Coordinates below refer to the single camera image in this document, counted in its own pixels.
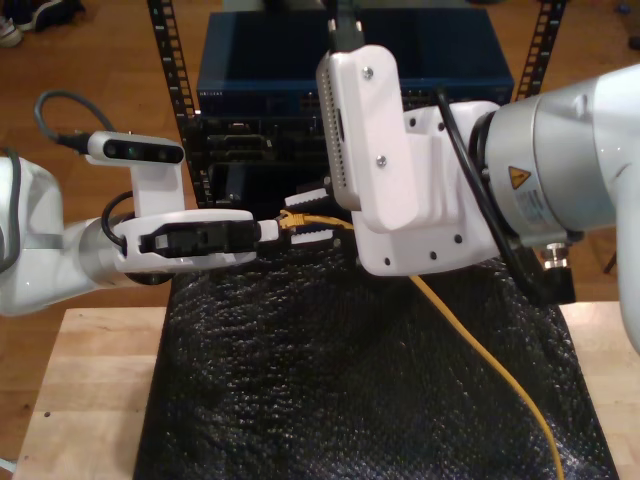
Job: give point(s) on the black bubble wrap mat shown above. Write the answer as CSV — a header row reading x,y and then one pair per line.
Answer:
x,y
325,400

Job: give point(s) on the small blue object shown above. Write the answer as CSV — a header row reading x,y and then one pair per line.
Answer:
x,y
622,8

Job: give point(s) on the black rack drawer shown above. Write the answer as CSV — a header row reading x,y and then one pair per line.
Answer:
x,y
260,185

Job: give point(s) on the blue network switch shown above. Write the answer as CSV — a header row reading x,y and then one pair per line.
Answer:
x,y
260,55

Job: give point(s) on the white sneaker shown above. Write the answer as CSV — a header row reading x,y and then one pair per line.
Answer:
x,y
9,32

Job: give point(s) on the dark sneaker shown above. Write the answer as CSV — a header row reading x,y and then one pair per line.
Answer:
x,y
50,12

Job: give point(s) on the black rack server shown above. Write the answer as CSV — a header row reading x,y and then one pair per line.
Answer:
x,y
240,145

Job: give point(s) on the black perforated rack post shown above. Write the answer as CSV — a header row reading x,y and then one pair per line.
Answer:
x,y
168,60
550,30

